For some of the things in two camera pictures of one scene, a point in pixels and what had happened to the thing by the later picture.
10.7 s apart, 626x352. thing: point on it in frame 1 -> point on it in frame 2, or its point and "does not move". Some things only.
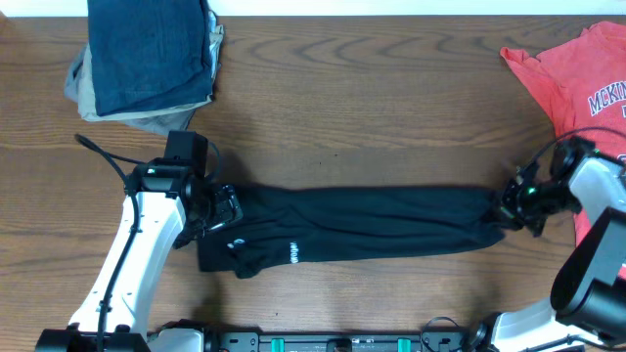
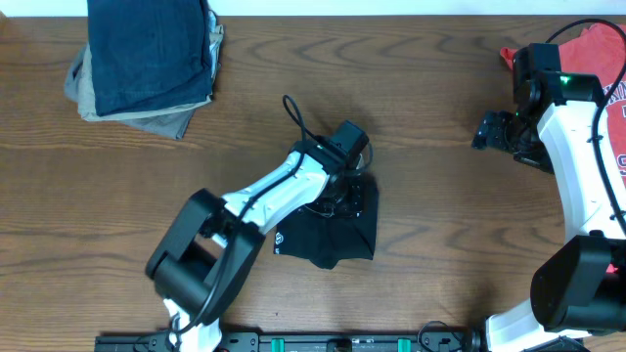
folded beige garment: x=87 y=104 does not move
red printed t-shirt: x=585 y=83 does not move
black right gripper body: x=528 y=207 -> x=505 y=133
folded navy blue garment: x=150 y=55 does not move
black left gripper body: x=226 y=207 -> x=347 y=202
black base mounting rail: x=335 y=339 does not move
